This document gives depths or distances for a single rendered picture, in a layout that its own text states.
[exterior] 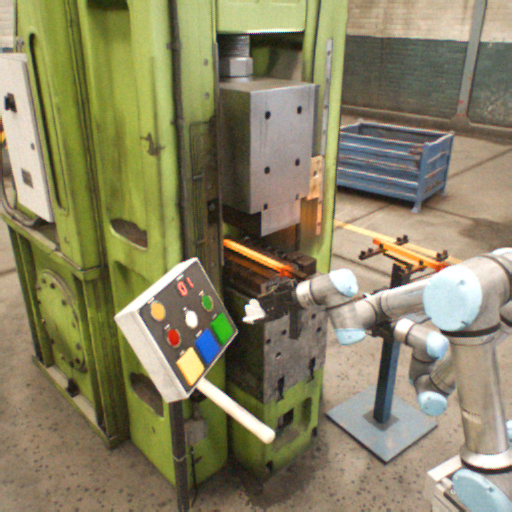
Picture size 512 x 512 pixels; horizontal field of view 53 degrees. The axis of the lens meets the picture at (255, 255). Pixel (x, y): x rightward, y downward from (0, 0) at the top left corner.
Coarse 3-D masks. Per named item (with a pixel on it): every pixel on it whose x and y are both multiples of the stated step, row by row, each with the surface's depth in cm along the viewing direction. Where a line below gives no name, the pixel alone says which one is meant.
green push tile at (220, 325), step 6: (216, 318) 157; (222, 318) 159; (210, 324) 154; (216, 324) 155; (222, 324) 158; (228, 324) 160; (216, 330) 154; (222, 330) 157; (228, 330) 159; (222, 336) 156; (228, 336) 158; (222, 342) 155
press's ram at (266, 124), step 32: (224, 96) 166; (256, 96) 158; (288, 96) 168; (224, 128) 170; (256, 128) 163; (288, 128) 173; (224, 160) 175; (256, 160) 167; (288, 160) 178; (224, 192) 180; (256, 192) 172; (288, 192) 183
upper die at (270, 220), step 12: (288, 204) 185; (228, 216) 191; (240, 216) 186; (252, 216) 181; (264, 216) 178; (276, 216) 183; (288, 216) 187; (252, 228) 183; (264, 228) 180; (276, 228) 185
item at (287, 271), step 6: (228, 240) 218; (234, 246) 213; (240, 246) 213; (246, 252) 208; (252, 252) 207; (258, 258) 203; (264, 258) 202; (270, 264) 199; (276, 264) 198; (282, 264) 198; (282, 270) 193; (288, 270) 192; (294, 270) 192; (282, 276) 194; (288, 276) 193; (294, 276) 192; (300, 276) 188
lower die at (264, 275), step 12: (240, 240) 222; (228, 252) 212; (240, 252) 210; (264, 252) 211; (228, 264) 204; (240, 264) 202; (252, 264) 202; (264, 264) 200; (288, 264) 201; (228, 276) 203; (240, 276) 197; (252, 276) 195; (264, 276) 193; (276, 276) 194; (252, 288) 193; (264, 288) 191
